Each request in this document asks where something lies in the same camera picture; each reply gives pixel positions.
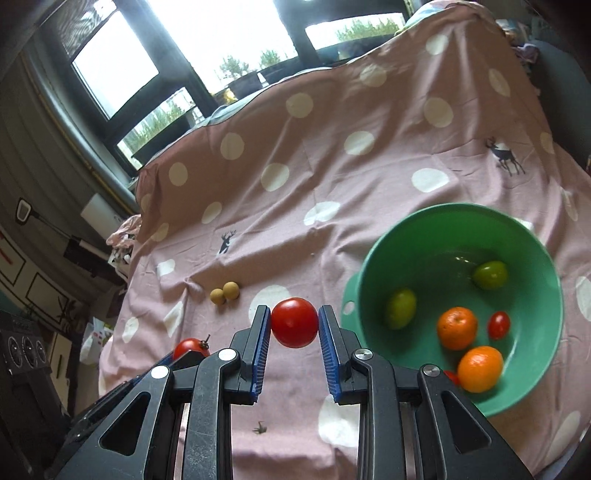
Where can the brown longan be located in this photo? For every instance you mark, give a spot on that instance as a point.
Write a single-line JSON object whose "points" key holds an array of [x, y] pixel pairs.
{"points": [[217, 296], [232, 290]]}

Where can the grey curtain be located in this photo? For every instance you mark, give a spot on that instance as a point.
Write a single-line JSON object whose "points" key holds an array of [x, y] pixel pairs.
{"points": [[55, 152]]}

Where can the small orange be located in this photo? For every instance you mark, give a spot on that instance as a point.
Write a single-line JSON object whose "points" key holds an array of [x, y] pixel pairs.
{"points": [[457, 328]]}

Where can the grey chair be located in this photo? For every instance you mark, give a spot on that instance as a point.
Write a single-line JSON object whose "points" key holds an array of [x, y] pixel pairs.
{"points": [[563, 92]]}

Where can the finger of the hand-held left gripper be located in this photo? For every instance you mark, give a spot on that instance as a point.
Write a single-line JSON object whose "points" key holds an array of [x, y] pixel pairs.
{"points": [[184, 357]]}

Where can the black device with white stick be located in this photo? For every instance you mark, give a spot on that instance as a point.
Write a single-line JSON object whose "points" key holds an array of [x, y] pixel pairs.
{"points": [[85, 254]]}

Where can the red tomato with stem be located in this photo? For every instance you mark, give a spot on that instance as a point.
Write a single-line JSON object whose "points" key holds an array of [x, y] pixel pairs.
{"points": [[189, 347]]}

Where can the medium red tomato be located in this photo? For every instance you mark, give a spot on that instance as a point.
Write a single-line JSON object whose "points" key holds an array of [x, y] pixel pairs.
{"points": [[294, 323]]}

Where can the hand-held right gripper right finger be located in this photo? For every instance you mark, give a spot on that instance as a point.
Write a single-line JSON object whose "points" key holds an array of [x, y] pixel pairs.
{"points": [[328, 355]]}

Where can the printed plastic bag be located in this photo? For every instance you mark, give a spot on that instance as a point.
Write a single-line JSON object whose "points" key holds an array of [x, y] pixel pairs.
{"points": [[94, 341]]}

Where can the small red cherry tomato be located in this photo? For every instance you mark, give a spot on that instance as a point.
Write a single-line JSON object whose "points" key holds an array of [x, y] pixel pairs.
{"points": [[498, 325], [452, 377]]}

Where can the crumpled pink clothes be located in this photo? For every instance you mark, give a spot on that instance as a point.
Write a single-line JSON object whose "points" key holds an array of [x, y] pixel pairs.
{"points": [[124, 230]]}

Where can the green unripe tomato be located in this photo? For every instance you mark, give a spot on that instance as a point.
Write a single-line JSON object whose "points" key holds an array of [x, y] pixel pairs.
{"points": [[400, 308], [490, 275]]}

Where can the black framed window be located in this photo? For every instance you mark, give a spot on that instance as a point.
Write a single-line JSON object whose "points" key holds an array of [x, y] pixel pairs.
{"points": [[184, 27]]}

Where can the dried green tomato calyx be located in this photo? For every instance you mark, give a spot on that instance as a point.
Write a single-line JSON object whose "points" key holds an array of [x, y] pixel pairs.
{"points": [[260, 428]]}

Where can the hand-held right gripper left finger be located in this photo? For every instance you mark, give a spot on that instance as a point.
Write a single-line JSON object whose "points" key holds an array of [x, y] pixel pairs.
{"points": [[261, 350]]}

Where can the green plastic bowl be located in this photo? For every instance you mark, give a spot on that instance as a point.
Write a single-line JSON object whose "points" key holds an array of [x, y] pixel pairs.
{"points": [[438, 240]]}

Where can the black white printed cloth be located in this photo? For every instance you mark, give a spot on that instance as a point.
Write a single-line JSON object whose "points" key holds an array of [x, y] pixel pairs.
{"points": [[121, 258]]}

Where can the large orange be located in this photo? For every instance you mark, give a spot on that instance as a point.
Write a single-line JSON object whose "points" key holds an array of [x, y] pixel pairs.
{"points": [[481, 370]]}

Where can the pink polka-dot blanket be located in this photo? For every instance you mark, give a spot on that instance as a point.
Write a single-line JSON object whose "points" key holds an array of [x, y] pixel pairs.
{"points": [[323, 184]]}

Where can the white panel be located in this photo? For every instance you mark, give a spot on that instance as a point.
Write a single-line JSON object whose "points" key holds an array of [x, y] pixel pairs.
{"points": [[99, 212]]}

